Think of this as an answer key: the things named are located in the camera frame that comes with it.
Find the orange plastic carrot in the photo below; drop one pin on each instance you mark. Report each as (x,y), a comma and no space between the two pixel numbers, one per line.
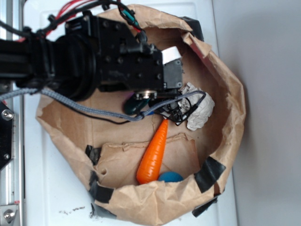
(151,162)

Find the aluminium rail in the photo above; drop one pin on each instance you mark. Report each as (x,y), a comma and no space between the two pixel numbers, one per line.
(12,204)

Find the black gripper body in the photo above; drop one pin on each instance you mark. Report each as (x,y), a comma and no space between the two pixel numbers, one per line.
(108,57)

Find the brown paper bag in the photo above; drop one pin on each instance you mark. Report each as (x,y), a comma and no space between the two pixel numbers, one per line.
(105,157)

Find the blue ball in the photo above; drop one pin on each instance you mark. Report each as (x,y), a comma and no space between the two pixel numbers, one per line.
(170,176)

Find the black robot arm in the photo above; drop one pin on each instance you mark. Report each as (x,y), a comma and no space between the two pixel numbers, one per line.
(38,63)

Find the dark green plastic pickle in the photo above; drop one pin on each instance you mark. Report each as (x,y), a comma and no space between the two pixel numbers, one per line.
(134,106)

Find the crumpled white paper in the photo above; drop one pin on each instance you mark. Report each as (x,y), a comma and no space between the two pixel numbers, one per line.
(200,116)

